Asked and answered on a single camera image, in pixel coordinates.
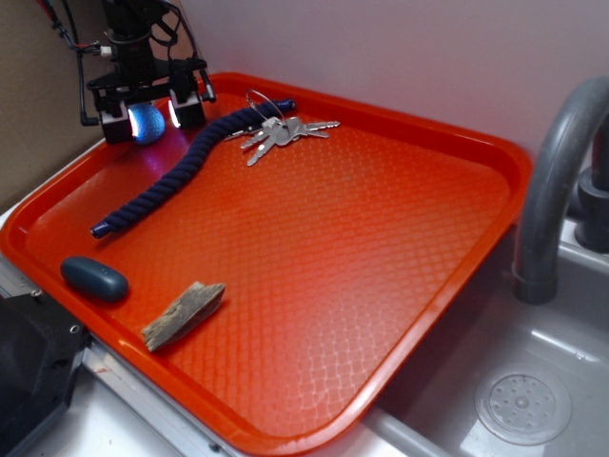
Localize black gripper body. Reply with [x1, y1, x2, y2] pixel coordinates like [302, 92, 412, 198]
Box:
[86, 32, 208, 106]

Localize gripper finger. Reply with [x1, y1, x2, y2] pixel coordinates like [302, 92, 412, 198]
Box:
[93, 89, 133, 145]
[168, 72, 206, 129]

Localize blue textured ball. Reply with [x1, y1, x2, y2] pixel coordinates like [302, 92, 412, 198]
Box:
[128, 104, 166, 145]

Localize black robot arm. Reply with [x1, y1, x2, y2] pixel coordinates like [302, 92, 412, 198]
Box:
[87, 1, 216, 144]

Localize brown cardboard panel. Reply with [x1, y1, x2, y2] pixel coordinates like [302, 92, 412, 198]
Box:
[1, 1, 103, 210]

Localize silver key bunch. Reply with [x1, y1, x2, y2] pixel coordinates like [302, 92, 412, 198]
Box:
[226, 89, 341, 167]

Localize dark teal oval case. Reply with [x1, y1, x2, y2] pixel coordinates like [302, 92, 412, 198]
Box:
[60, 256, 129, 303]

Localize weathered wood piece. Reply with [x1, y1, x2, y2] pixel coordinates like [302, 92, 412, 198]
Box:
[142, 282, 226, 352]

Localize red plastic tray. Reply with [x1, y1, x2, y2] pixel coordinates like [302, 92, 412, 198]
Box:
[1, 73, 532, 456]

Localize grey sink faucet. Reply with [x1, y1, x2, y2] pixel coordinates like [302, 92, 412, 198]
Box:
[512, 76, 608, 305]

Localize grey sink basin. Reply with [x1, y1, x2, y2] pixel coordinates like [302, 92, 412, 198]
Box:
[365, 213, 609, 457]

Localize sink drain strainer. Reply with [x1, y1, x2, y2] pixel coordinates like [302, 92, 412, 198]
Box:
[474, 364, 572, 447]

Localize navy blue rope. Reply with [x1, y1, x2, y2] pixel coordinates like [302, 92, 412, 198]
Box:
[89, 97, 297, 240]

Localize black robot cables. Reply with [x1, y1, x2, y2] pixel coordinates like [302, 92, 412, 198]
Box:
[36, 0, 218, 128]

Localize grey faucet handle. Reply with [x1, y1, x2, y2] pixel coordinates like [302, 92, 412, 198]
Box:
[575, 118, 608, 253]

